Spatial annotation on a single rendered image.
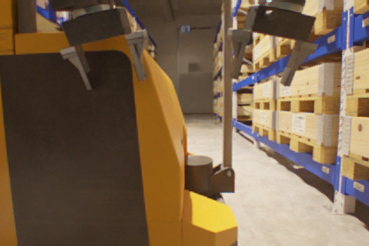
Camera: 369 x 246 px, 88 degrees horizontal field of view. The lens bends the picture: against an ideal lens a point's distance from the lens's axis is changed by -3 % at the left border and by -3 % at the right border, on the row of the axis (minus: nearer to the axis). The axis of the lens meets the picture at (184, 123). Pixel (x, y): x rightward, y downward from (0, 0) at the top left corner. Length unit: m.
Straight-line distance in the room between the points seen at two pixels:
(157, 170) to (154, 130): 0.11
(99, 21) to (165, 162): 0.35
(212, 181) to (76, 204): 0.54
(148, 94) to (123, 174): 0.22
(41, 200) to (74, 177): 0.12
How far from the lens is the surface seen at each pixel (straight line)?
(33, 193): 0.71
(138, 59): 0.46
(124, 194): 0.59
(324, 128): 1.62
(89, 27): 0.48
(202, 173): 0.88
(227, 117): 0.89
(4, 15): 0.82
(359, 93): 1.35
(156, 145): 0.52
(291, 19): 0.49
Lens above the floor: 0.69
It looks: 5 degrees down
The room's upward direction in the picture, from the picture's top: 1 degrees counter-clockwise
